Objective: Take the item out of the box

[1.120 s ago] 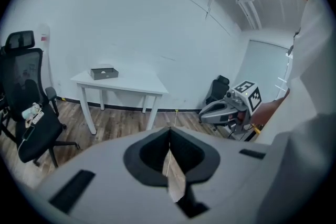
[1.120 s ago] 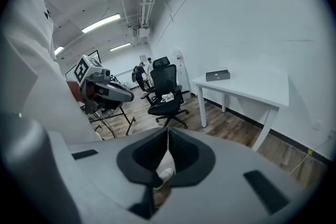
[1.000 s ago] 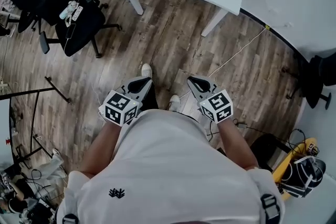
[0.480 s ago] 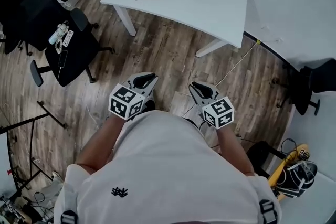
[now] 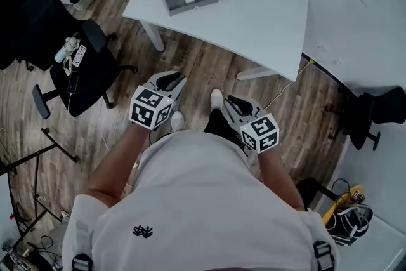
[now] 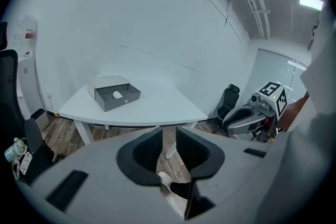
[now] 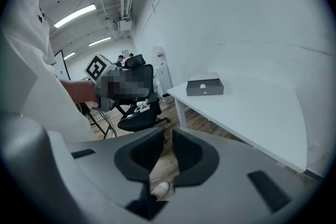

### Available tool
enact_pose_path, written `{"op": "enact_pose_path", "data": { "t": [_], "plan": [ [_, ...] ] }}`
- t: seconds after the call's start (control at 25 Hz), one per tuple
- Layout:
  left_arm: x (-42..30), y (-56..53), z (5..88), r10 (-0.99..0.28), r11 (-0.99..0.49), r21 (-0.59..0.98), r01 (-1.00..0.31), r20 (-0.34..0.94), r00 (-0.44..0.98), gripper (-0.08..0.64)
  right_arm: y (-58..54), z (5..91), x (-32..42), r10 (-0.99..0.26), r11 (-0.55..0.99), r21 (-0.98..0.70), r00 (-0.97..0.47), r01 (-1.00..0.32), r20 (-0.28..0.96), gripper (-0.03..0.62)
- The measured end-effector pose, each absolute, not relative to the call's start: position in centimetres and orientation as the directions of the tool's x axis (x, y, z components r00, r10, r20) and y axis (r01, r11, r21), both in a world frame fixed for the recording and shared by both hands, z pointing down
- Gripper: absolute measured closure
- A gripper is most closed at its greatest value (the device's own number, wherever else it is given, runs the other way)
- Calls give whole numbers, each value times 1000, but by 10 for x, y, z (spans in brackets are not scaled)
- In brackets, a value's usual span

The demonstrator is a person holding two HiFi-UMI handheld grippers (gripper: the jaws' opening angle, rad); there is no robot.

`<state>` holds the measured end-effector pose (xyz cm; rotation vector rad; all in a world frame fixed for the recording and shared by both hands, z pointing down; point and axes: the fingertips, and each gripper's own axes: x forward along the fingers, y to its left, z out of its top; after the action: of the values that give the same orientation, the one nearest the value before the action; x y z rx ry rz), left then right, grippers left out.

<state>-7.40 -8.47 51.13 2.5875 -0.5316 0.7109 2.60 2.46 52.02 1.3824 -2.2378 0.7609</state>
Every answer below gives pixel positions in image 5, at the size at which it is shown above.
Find person's white shoe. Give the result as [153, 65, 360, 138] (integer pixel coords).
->
[171, 110, 185, 133]
[210, 88, 224, 109]

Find person's right forearm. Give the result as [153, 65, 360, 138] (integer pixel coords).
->
[256, 149, 307, 212]

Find white table leg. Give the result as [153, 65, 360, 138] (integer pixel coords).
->
[235, 65, 282, 81]
[140, 20, 166, 53]

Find person's left forearm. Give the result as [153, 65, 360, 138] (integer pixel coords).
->
[87, 126, 150, 209]

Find white floor cable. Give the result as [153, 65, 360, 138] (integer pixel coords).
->
[264, 56, 314, 109]

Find black smartphone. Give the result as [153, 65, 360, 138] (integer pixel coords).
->
[67, 70, 81, 95]

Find black helmet with white straps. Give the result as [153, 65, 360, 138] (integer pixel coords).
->
[329, 202, 374, 247]

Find person's white shirt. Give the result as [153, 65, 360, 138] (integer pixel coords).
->
[62, 129, 346, 271]

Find black metal stand frame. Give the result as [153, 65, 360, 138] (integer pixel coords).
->
[0, 128, 81, 239]

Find white card with black squares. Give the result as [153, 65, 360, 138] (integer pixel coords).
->
[72, 44, 88, 69]

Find black office chair with items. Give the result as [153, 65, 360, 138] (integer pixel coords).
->
[17, 0, 139, 120]

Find person's left white shoe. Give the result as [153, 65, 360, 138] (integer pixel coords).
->
[171, 110, 185, 133]

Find pale green bottle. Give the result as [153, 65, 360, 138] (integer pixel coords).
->
[54, 41, 72, 63]

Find person's right white shoe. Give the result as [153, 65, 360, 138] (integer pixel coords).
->
[210, 88, 224, 109]

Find yellow tool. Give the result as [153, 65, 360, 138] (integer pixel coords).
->
[321, 183, 366, 227]

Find small white plush charm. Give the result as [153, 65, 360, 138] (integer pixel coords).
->
[64, 36, 81, 49]

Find white patterned lanyard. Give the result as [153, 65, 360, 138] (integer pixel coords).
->
[62, 53, 76, 76]

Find black swivel chair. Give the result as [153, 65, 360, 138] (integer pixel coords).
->
[324, 84, 406, 152]

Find person's black trousers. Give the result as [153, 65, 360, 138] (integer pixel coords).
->
[204, 107, 249, 157]

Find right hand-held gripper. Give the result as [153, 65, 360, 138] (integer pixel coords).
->
[223, 95, 280, 155]

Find grey shoulder strap with buckle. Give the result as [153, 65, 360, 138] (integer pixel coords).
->
[71, 218, 94, 271]
[311, 240, 337, 271]

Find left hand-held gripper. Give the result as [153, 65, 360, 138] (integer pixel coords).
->
[128, 70, 188, 131]

